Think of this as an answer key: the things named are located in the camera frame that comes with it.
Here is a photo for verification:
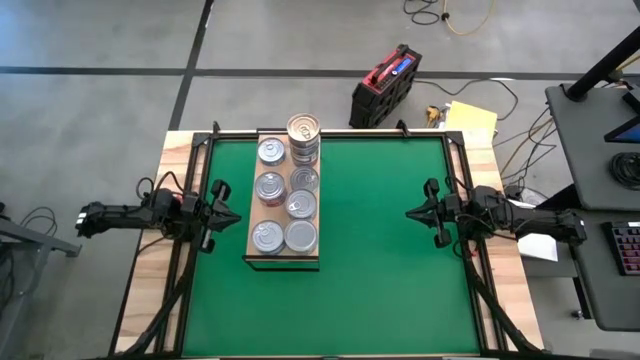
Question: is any green table mat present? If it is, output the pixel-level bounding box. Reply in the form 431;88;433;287
182;137;481;357

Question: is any black power cable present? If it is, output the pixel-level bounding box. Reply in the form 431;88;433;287
414;77;521;124

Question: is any red black tool case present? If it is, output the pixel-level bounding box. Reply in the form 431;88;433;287
348;43;424;130

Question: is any black aluminium table frame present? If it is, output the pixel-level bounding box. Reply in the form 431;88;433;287
107;119;549;360

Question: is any blue label barcode can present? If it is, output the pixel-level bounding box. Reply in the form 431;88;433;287
284;188;319;222

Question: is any yellow cable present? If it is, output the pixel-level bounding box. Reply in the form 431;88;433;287
442;0;495;37

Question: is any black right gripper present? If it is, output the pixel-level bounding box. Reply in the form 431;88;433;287
405;178;475;250

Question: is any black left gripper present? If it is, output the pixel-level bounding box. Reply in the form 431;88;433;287
181;178;243;254

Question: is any plain grey lid can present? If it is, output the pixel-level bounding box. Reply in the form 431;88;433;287
283;218;319;253

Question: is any black floor cable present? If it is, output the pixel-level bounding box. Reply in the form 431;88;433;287
402;0;444;26

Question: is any tablet screen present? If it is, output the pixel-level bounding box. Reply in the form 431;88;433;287
603;87;640;146

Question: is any yellow plug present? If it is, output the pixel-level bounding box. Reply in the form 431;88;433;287
424;103;442;129

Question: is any blue white label can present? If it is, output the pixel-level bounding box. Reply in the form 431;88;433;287
257;137;287;167

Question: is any wooden board tray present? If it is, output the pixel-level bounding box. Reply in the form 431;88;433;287
243;127;321;272

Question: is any grey desk top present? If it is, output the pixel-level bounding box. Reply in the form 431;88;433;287
560;207;640;334
543;82;640;212

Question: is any grey metal stand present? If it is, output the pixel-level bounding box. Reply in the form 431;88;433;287
0;202;84;360

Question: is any thin black cable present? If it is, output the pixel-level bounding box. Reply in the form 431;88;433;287
18;205;61;241

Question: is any black pole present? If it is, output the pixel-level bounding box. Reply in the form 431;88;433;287
564;24;640;102

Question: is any coiled black cable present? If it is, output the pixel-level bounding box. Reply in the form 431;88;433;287
607;151;640;191

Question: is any white paper sheet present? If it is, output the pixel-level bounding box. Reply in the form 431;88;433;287
504;197;560;264

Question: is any green label can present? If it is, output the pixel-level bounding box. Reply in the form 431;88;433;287
289;166;320;194

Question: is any black keyboard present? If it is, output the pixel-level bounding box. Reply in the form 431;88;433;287
602;219;640;277

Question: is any yellow paper pad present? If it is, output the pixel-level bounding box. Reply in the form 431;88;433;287
443;99;500;144

